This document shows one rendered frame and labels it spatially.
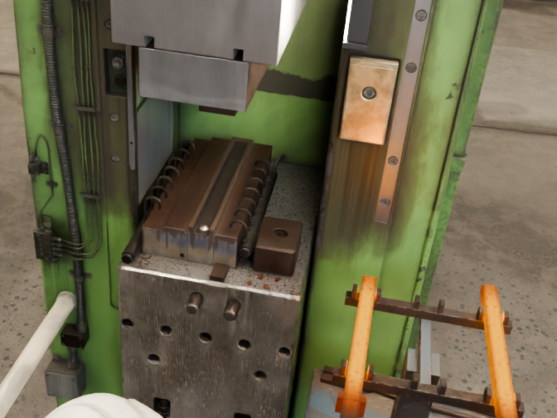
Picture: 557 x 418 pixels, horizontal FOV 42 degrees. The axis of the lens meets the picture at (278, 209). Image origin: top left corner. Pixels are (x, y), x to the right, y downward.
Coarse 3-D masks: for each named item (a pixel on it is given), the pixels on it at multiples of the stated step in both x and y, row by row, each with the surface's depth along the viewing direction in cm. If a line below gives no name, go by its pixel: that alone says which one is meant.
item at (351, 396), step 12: (372, 276) 140; (372, 288) 137; (360, 300) 134; (372, 300) 134; (360, 312) 131; (360, 324) 128; (360, 336) 126; (360, 348) 123; (360, 360) 121; (348, 372) 118; (360, 372) 118; (348, 384) 116; (360, 384) 116; (348, 396) 113; (360, 396) 113; (336, 408) 114; (348, 408) 111; (360, 408) 113
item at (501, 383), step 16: (496, 288) 141; (496, 304) 136; (496, 320) 132; (496, 336) 129; (496, 352) 125; (496, 368) 122; (496, 384) 119; (496, 400) 116; (512, 400) 116; (496, 416) 112; (512, 416) 113
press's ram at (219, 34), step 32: (128, 0) 123; (160, 0) 122; (192, 0) 121; (224, 0) 120; (256, 0) 119; (288, 0) 126; (128, 32) 126; (160, 32) 125; (192, 32) 124; (224, 32) 123; (256, 32) 122; (288, 32) 134
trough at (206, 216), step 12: (240, 144) 180; (228, 156) 173; (240, 156) 176; (228, 168) 170; (216, 180) 163; (228, 180) 165; (216, 192) 160; (204, 204) 153; (216, 204) 156; (204, 216) 152
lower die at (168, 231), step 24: (216, 144) 179; (264, 144) 181; (192, 168) 170; (216, 168) 169; (240, 168) 168; (264, 168) 172; (168, 192) 160; (192, 192) 159; (240, 192) 160; (168, 216) 150; (192, 216) 151; (216, 216) 150; (240, 216) 152; (144, 240) 149; (168, 240) 148; (192, 240) 147; (216, 240) 146; (240, 240) 151
